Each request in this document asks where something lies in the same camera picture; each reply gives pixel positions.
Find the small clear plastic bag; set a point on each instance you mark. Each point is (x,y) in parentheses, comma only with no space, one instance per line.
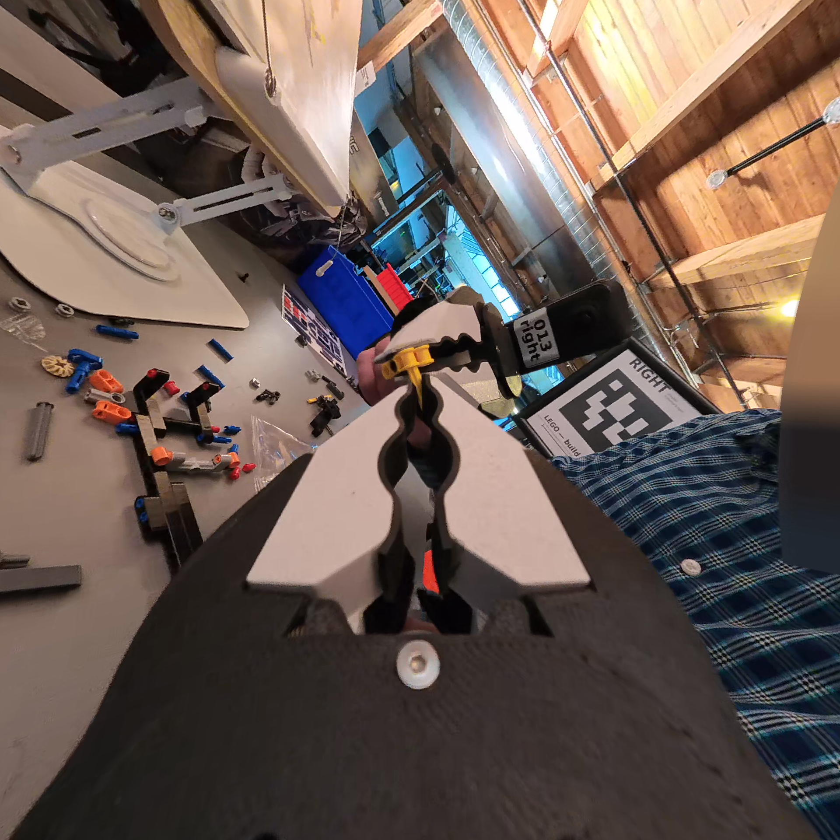
(23,328)

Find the tan lego bevel gear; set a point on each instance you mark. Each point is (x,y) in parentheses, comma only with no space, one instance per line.
(58,366)

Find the blue plastic bin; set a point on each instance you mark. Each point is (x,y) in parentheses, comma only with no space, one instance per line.
(341,302)

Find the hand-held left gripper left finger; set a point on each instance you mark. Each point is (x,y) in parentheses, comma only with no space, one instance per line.
(321,525)

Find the long black lego beam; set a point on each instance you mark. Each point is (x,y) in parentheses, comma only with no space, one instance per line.
(39,579)

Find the black pipe ceiling light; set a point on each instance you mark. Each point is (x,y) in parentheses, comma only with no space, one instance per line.
(774,148)

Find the yellow lego pin connector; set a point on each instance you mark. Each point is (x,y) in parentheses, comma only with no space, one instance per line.
(407,359)

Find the person's torso in plaid shirt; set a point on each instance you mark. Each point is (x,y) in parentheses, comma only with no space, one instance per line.
(754,590)

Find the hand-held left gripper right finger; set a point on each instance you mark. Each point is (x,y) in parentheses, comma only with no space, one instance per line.
(518,525)

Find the black lego frame assembly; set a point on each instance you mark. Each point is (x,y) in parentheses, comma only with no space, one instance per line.
(164,426)

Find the silver ventilation duct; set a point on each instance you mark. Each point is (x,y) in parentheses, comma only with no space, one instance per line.
(499,98)

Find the lego sticker sheet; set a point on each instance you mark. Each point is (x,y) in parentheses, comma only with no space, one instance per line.
(315,334)

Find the instruction booklet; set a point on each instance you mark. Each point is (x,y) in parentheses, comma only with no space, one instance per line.
(308,79)

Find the white book stand wooden board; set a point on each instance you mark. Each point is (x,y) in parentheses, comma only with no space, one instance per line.
(79,262)

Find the orange lego connector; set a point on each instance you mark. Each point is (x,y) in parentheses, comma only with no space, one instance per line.
(105,380)
(111,411)

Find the clear plastic zip bag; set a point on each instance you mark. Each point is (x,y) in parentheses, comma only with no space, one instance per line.
(275,453)

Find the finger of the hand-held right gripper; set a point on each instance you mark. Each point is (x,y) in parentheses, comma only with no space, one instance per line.
(439,321)

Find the black lego rack assembly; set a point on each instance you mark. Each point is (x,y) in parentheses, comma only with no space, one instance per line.
(325,413)

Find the grey lego liftarm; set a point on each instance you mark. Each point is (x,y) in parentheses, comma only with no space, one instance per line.
(39,430)

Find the red plastic bin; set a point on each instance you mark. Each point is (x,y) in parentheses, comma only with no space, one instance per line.
(397,289)

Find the person's right hand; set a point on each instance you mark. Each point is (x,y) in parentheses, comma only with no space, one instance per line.
(377,387)

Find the framed marker sign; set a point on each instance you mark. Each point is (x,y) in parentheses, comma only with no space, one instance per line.
(617,407)

